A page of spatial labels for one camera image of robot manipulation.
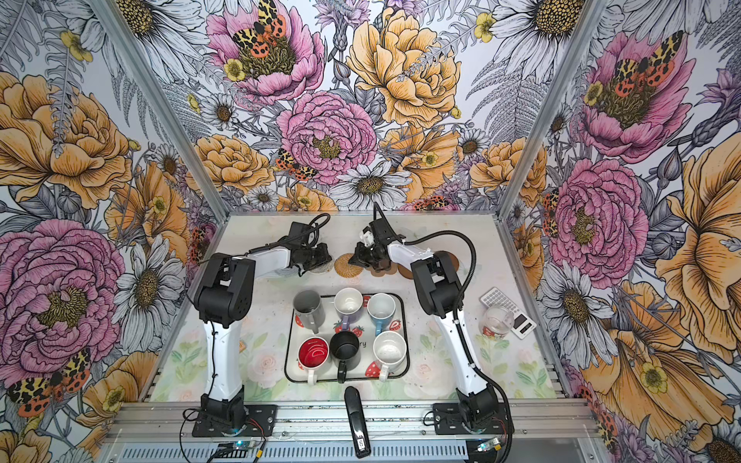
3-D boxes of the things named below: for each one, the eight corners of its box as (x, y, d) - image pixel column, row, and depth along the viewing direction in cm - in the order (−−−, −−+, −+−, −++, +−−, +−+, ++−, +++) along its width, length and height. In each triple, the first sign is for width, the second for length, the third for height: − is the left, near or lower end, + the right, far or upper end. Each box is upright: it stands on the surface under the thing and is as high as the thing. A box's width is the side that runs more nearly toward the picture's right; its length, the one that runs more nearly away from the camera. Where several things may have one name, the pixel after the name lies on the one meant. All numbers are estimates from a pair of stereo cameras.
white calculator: (521, 341, 90) (524, 338, 89) (478, 301, 99) (480, 297, 97) (536, 326, 93) (539, 323, 92) (493, 288, 102) (495, 285, 100)
